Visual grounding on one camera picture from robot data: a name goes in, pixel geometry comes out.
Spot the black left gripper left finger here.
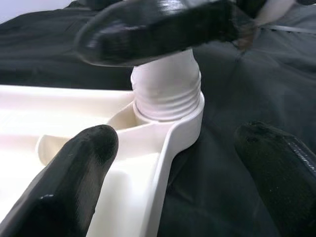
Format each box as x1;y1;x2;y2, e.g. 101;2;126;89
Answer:
0;124;119;237

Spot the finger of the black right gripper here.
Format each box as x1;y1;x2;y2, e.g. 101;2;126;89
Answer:
75;0;255;67

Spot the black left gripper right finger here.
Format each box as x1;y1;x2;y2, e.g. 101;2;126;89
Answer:
234;120;316;237

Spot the white plastic table leg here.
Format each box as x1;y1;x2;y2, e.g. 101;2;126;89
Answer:
130;48;202;123

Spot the white plastic children table top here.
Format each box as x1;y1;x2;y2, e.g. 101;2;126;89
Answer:
0;83;205;237

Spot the black table cloth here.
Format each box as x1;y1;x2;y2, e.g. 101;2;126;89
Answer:
0;0;316;237

